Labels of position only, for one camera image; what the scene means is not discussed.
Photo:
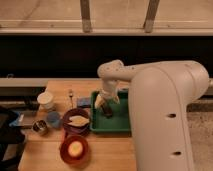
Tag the red-orange bowl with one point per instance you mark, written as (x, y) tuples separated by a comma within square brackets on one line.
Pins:
[(64, 150)]

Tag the small metal tin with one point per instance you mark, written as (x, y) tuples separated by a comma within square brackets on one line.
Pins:
[(40, 127)]

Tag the beige leaf-shaped item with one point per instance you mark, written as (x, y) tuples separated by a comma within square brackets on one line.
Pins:
[(78, 121)]

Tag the blue cup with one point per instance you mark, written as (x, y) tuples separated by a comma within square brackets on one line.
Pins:
[(54, 120)]

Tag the dark brown eraser block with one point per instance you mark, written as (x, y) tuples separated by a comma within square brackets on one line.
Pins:
[(107, 111)]

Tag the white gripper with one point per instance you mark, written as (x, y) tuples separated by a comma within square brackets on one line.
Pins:
[(108, 91)]

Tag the green plastic tray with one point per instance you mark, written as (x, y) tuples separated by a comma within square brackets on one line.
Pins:
[(118, 121)]

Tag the white paper cup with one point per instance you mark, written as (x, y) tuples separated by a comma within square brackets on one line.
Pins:
[(45, 99)]

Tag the yellow round object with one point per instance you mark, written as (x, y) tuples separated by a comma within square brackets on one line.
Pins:
[(75, 149)]

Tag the blue sponge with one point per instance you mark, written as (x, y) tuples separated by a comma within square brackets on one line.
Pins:
[(84, 102)]

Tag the dark maroon bowl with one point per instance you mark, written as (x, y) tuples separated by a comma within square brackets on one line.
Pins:
[(71, 129)]

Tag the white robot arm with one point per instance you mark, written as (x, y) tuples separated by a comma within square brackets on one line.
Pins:
[(158, 96)]

